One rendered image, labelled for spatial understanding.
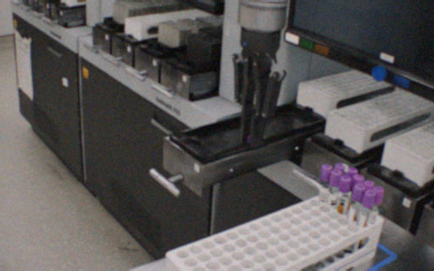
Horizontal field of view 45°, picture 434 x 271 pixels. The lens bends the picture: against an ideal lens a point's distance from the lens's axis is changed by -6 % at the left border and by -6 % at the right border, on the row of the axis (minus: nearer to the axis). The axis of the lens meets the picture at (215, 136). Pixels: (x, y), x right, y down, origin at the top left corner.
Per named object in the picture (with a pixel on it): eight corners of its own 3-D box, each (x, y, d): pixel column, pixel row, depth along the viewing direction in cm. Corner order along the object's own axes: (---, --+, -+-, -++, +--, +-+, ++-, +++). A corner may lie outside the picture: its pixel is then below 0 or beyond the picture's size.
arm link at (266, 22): (265, -10, 102) (262, 21, 104) (228, -6, 97) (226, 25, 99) (298, 1, 95) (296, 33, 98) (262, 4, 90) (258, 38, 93)
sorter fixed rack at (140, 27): (198, 26, 191) (199, 9, 188) (215, 33, 184) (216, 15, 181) (123, 36, 174) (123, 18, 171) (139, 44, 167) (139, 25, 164)
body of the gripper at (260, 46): (292, 31, 98) (286, 78, 102) (261, 20, 104) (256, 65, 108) (261, 35, 93) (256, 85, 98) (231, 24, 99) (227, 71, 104)
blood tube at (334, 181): (319, 237, 79) (328, 171, 74) (327, 232, 80) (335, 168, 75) (327, 242, 78) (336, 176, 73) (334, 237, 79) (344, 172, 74)
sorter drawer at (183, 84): (322, 53, 193) (326, 29, 189) (352, 65, 184) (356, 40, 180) (147, 88, 152) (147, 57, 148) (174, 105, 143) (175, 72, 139)
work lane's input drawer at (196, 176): (368, 105, 151) (373, 75, 147) (407, 123, 142) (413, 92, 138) (144, 173, 110) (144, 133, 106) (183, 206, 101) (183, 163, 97)
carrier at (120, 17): (134, 26, 179) (134, 9, 177) (128, 27, 178) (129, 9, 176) (117, 19, 188) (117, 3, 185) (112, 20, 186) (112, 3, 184)
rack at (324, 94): (370, 87, 145) (373, 66, 142) (399, 99, 138) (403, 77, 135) (294, 107, 128) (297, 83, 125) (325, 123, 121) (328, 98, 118)
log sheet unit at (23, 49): (18, 88, 275) (13, 22, 259) (35, 105, 256) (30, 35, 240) (14, 89, 274) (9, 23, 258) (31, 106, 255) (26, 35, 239)
